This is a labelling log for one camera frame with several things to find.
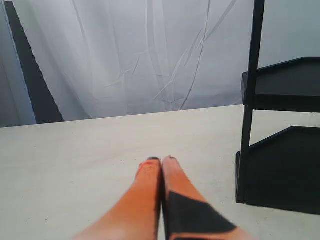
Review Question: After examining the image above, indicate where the left gripper orange right finger with black pad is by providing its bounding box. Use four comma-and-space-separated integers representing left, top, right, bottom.
161, 155, 253, 240

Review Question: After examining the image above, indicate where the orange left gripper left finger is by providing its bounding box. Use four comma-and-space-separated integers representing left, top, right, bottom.
74, 157, 161, 240

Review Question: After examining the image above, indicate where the black metal rack stand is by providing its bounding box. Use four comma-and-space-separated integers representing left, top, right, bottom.
235, 0, 320, 215

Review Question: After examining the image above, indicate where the white backdrop cloth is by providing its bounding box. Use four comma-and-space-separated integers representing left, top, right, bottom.
0, 0, 320, 128

